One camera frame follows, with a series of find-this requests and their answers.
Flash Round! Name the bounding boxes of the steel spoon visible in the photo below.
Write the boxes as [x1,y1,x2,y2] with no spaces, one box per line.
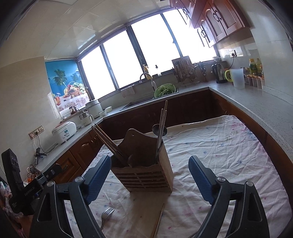
[152,124,167,137]

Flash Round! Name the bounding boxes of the dish drying rack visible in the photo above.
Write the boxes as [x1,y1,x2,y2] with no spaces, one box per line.
[172,56,198,83]

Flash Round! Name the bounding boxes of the white rice cooker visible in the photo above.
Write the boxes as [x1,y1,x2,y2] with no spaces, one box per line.
[52,122,77,145]

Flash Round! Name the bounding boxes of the white floral tablecloth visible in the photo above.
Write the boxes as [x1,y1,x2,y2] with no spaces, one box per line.
[62,114,288,238]

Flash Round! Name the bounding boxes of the wooden chopstick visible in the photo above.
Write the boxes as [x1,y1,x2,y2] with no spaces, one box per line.
[151,203,165,238]
[91,123,127,166]

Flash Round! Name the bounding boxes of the steel fork on left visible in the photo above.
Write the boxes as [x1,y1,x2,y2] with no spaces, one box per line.
[100,207,115,230]

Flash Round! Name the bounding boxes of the wooden utensil holder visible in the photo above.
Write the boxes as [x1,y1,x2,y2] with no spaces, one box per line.
[111,129,173,193]

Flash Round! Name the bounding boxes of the chrome sink faucet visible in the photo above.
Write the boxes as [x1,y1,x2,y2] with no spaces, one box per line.
[139,73,157,91]

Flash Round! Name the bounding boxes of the wooden chopstick in holder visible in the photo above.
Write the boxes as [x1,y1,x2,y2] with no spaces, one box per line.
[91,123,127,166]

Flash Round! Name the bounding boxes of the tropical fruit poster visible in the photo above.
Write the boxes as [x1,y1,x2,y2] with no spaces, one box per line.
[45,59,89,113]

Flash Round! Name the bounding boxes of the upper wooden cabinets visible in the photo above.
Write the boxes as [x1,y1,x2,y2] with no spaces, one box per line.
[170,0,249,47]

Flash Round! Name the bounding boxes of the white pot cooker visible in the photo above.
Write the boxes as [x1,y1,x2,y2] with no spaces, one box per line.
[85,99,103,118]

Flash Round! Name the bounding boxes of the green vegetable colander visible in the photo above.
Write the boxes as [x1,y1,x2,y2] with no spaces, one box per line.
[154,83,176,98]

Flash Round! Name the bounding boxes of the white plastic pitcher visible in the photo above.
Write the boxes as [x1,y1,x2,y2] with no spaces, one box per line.
[225,68,245,89]

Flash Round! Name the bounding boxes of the white small kettle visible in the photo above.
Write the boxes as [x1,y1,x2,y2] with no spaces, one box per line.
[78,111,94,126]

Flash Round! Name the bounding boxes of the black electric kettle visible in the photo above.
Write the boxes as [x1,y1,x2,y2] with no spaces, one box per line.
[212,63,227,84]

